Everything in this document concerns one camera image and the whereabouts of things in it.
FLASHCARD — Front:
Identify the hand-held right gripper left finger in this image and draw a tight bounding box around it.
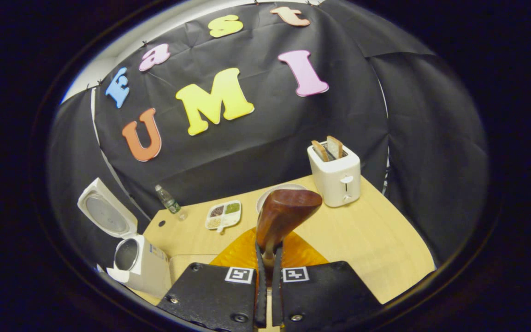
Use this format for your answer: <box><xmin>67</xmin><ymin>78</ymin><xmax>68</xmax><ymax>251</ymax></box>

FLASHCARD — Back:
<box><xmin>157</xmin><ymin>228</ymin><xmax>267</xmax><ymax>332</ymax></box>

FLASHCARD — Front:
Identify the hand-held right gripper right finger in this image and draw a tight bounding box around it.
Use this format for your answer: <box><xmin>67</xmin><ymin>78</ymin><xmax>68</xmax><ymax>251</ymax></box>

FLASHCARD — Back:
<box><xmin>272</xmin><ymin>231</ymin><xmax>383</xmax><ymax>331</ymax></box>

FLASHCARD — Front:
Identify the clear rice container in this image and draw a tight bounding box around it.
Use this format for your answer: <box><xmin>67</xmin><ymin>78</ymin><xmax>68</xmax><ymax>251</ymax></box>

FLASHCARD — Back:
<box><xmin>169</xmin><ymin>255</ymin><xmax>220</xmax><ymax>287</ymax></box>

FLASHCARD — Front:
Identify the white rice cooker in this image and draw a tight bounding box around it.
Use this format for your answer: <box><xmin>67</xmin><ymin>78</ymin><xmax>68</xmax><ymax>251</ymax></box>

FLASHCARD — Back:
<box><xmin>77</xmin><ymin>178</ymin><xmax>172</xmax><ymax>298</ymax></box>

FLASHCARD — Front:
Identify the brown wooden spoon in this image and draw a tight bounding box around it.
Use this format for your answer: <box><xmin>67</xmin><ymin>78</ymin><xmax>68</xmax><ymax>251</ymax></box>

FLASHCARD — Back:
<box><xmin>256</xmin><ymin>189</ymin><xmax>323</xmax><ymax>273</ymax></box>

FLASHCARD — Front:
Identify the white divided grain dish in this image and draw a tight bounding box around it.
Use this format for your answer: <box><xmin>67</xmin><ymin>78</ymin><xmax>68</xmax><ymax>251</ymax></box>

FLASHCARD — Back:
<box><xmin>205</xmin><ymin>200</ymin><xmax>242</xmax><ymax>233</ymax></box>

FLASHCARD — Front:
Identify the clear water bottle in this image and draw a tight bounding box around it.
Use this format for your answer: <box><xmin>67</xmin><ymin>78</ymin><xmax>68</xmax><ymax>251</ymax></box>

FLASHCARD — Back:
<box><xmin>155</xmin><ymin>184</ymin><xmax>188</xmax><ymax>221</ymax></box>

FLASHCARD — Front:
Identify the white toaster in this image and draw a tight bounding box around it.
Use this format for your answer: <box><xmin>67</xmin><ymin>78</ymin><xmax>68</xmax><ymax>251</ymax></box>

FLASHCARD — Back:
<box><xmin>307</xmin><ymin>144</ymin><xmax>362</xmax><ymax>208</ymax></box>

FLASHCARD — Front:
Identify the white round plate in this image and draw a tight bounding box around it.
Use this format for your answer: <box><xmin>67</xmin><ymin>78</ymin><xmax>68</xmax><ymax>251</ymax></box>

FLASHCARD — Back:
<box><xmin>256</xmin><ymin>184</ymin><xmax>307</xmax><ymax>213</ymax></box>

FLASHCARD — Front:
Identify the toast slice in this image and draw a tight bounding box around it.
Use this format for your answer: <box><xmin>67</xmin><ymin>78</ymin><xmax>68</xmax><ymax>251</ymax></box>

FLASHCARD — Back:
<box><xmin>311</xmin><ymin>140</ymin><xmax>330</xmax><ymax>162</ymax></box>
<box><xmin>326</xmin><ymin>136</ymin><xmax>343</xmax><ymax>159</ymax></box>

